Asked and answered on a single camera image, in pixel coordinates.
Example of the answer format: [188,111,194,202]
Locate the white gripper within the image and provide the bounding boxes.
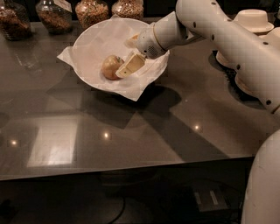
[115,24,166,79]

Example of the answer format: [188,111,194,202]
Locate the yellow red apple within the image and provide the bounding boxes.
[101,55,124,81]

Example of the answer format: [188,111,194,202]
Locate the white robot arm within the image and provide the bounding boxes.
[116,0,280,224]

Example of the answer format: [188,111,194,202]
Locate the white bowl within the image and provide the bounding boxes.
[71,17,171,94]

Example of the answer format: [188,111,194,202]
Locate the white paper liner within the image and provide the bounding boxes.
[56,14,170,102]

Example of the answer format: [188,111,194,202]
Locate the glass jar pale cereal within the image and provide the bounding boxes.
[111,0,144,20]

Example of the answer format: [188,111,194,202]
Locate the glass jar light cereal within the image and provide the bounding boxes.
[75,0,109,29]

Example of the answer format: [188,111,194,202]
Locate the glass jar labelled granola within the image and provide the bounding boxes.
[36,0,73,35]

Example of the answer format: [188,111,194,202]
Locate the black rubber mat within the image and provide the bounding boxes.
[215,59,262,108]

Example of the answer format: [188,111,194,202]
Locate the glass jar dark granola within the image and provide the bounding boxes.
[0,0,32,41]

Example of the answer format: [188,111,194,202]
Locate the tall stack paper bowls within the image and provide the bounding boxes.
[234,9,274,36]

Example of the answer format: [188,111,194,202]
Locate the black box under table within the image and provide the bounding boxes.
[174,182,237,220]

